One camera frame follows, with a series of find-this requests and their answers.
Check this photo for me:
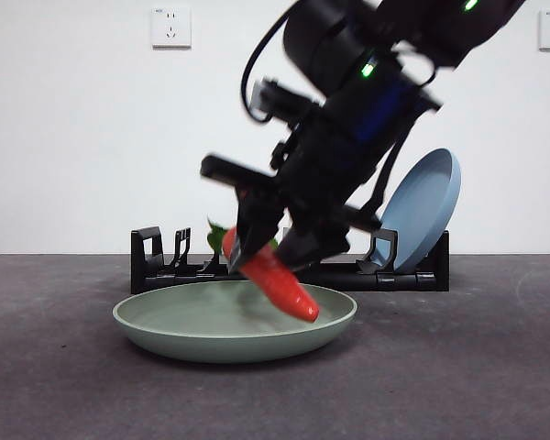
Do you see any black plate rack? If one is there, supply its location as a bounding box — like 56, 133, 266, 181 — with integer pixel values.
129, 225, 451, 294

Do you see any green round plate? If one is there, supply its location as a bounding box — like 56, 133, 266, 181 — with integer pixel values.
112, 280, 358, 366

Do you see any orange carrot with green leaves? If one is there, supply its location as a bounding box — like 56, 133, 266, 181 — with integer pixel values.
205, 215, 321, 323

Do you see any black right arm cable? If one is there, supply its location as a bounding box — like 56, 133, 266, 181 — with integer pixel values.
239, 2, 299, 125

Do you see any blue round plate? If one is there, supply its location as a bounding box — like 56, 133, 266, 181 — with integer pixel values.
379, 147, 463, 272

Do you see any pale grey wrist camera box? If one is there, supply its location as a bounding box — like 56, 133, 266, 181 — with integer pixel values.
249, 78, 285, 124

